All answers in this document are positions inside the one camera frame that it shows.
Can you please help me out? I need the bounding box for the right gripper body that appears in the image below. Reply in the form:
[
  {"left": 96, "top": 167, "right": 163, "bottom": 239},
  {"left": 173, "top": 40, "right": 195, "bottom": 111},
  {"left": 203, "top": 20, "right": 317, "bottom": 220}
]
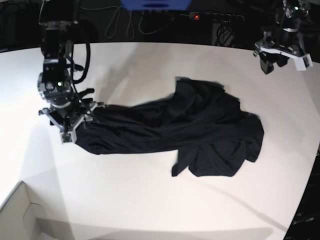
[{"left": 38, "top": 99, "right": 105, "bottom": 144}]

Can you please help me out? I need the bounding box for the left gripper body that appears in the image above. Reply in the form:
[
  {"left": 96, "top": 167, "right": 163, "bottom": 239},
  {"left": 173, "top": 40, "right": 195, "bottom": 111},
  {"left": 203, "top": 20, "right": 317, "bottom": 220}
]
[{"left": 253, "top": 40, "right": 313, "bottom": 75}]

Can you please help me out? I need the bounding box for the black t-shirt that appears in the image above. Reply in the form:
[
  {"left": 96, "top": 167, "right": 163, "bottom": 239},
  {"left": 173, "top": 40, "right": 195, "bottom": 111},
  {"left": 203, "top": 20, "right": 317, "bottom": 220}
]
[{"left": 76, "top": 78, "right": 265, "bottom": 177}]

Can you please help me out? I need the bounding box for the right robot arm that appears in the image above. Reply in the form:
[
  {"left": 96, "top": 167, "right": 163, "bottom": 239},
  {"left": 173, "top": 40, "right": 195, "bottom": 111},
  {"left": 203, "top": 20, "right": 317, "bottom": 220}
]
[{"left": 37, "top": 0, "right": 103, "bottom": 144}]

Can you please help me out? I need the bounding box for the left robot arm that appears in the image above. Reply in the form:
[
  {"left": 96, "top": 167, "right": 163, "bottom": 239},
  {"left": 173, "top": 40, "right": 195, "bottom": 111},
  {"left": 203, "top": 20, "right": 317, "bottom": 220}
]
[{"left": 253, "top": 0, "right": 313, "bottom": 75}]

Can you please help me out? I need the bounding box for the black power strip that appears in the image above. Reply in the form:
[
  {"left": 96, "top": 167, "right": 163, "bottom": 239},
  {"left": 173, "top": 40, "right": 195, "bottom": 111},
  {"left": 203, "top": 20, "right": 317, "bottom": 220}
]
[{"left": 188, "top": 12, "right": 245, "bottom": 24}]

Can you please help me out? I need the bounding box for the white cardboard box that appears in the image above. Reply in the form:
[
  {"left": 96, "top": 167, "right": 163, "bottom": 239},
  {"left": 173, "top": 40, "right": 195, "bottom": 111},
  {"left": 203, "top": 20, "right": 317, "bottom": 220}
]
[{"left": 0, "top": 181, "right": 76, "bottom": 240}]

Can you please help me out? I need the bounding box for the blue plastic bin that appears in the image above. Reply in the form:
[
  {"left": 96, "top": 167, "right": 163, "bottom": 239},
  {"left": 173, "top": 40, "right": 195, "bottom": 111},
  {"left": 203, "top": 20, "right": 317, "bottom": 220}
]
[{"left": 121, "top": 0, "right": 192, "bottom": 11}]

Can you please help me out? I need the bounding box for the white cable on floor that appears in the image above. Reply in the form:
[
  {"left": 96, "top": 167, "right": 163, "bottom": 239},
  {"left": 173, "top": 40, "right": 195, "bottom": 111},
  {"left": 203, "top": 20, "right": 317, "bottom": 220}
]
[{"left": 104, "top": 7, "right": 176, "bottom": 39}]

